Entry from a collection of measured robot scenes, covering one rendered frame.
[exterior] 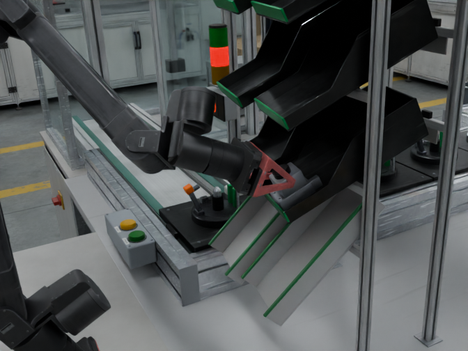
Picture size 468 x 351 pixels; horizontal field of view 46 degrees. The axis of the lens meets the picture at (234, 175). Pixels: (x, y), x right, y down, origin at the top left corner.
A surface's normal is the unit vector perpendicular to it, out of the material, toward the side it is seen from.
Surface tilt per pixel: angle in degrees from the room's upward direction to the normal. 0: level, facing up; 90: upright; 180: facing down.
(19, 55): 90
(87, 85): 46
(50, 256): 0
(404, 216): 90
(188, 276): 90
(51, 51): 51
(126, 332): 0
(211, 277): 90
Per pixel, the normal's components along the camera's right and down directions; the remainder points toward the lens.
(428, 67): -0.90, 0.21
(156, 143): -0.24, -0.33
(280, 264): -0.71, -0.54
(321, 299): -0.04, -0.92
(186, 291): 0.46, 0.33
